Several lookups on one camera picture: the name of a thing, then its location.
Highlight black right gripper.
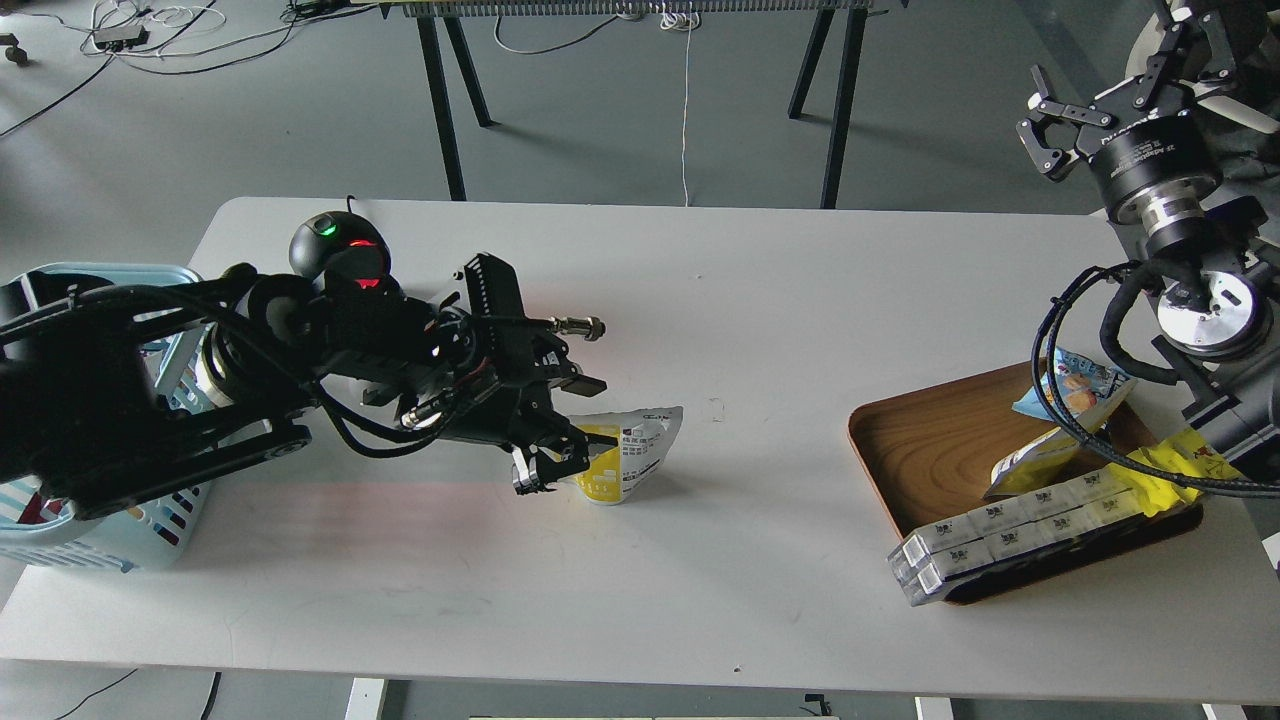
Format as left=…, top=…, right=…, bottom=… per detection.
left=1016, top=1, right=1236, bottom=225

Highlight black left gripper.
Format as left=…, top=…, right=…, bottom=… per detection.
left=440, top=386, right=591, bottom=496

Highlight yellow nut snack pouch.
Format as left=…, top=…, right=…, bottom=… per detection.
left=570, top=406, right=685, bottom=506

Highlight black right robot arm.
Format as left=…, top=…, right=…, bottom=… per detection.
left=1018, top=1, right=1277, bottom=498

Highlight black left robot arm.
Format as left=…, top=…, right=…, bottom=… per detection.
left=1, top=252, right=618, bottom=521

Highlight blue snack bag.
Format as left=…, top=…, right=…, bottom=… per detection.
left=1039, top=348, right=1138, bottom=432

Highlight yellow cartoon face snack bag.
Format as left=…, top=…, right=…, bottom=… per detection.
left=1103, top=427, right=1243, bottom=518

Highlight yellow white snack pouch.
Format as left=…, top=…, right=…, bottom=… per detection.
left=983, top=428, right=1082, bottom=498

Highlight long silver snack box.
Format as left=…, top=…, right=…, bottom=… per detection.
left=890, top=492, right=1149, bottom=606
left=886, top=469, right=1134, bottom=578

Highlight light blue plastic basket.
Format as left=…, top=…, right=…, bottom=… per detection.
left=0, top=263, right=212, bottom=573

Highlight red white snack bag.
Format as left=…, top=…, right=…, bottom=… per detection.
left=15, top=492, right=67, bottom=525

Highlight black trestle table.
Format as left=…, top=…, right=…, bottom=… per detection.
left=380, top=0, right=886, bottom=210

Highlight black barcode scanner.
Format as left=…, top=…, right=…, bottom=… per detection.
left=288, top=211, right=397, bottom=296

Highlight brown wooden tray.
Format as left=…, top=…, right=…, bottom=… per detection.
left=847, top=363, right=1204, bottom=587

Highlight black power adapter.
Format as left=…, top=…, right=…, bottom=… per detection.
left=90, top=23, right=148, bottom=53

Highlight white hanging cable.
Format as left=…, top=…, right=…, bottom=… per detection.
left=660, top=8, right=701, bottom=208

